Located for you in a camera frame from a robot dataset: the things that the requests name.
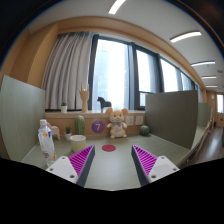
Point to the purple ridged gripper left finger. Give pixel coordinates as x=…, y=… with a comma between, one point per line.
x=76, y=167

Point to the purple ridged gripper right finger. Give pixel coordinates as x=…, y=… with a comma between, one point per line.
x=149, y=167

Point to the clear plastic water bottle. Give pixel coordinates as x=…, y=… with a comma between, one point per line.
x=46, y=142

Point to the cream yellow cup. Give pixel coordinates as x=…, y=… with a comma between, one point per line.
x=78, y=142

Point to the small potted plant on desk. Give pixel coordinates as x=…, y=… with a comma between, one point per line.
x=68, y=133

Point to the red round coaster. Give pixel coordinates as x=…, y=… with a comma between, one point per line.
x=108, y=148

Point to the pink small stool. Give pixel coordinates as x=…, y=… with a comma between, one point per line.
x=55, y=130

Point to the tall green cactus ornament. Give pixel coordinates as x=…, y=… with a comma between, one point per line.
x=80, y=125

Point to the purple number seven sticker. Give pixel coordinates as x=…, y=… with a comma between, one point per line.
x=98, y=126

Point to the plush mouse toy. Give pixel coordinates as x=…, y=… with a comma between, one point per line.
x=117, y=125

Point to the right grey desk partition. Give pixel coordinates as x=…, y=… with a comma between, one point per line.
x=173, y=116

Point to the grey desk partition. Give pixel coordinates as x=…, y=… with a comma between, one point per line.
x=173, y=116
x=22, y=106

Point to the small potted plant on sill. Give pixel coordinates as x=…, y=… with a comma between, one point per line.
x=63, y=107

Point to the dark horse figurine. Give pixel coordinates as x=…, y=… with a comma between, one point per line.
x=103, y=103

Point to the wooden hand model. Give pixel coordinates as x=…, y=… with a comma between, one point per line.
x=84, y=94

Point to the left grey desk partition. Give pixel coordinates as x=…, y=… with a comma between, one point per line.
x=22, y=106

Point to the grey curtain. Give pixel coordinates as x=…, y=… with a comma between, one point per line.
x=67, y=70

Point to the white wall socket right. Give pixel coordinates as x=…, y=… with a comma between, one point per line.
x=139, y=120

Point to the white wall socket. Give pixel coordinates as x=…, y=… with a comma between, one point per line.
x=139, y=120
x=130, y=120

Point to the white wall socket left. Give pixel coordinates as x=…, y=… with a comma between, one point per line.
x=130, y=120

